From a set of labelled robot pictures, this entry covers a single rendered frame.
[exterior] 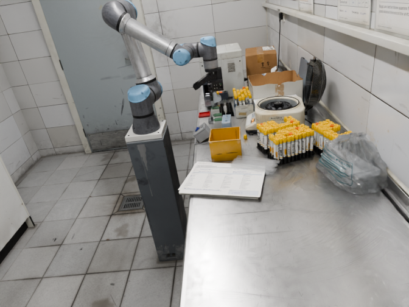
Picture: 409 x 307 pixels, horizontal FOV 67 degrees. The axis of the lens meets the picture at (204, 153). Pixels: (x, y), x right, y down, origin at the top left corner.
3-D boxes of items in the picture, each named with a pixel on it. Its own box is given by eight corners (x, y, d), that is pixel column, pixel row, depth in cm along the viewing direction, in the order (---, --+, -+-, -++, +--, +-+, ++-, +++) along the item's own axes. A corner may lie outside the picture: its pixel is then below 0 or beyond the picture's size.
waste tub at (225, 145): (213, 148, 146) (210, 128, 141) (241, 145, 144) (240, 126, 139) (211, 162, 134) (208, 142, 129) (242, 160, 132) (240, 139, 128)
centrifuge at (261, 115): (247, 118, 172) (245, 97, 167) (303, 114, 166) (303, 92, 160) (244, 137, 152) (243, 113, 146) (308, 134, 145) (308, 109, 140)
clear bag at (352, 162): (308, 164, 122) (309, 120, 114) (347, 154, 125) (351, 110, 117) (352, 200, 100) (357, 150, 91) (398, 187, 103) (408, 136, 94)
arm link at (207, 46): (200, 36, 158) (216, 35, 156) (203, 58, 164) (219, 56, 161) (196, 39, 152) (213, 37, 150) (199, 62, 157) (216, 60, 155)
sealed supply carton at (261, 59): (246, 69, 267) (245, 47, 258) (274, 67, 263) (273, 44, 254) (246, 79, 240) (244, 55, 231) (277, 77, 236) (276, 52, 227)
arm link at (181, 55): (95, -3, 138) (192, 51, 141) (107, -4, 148) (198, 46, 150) (89, 22, 144) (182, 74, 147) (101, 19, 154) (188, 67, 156)
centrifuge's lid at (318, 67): (307, 52, 149) (325, 52, 148) (300, 102, 162) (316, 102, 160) (313, 62, 131) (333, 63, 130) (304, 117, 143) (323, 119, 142)
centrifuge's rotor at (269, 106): (262, 111, 164) (262, 97, 161) (293, 108, 161) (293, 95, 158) (262, 122, 151) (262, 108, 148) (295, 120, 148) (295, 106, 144)
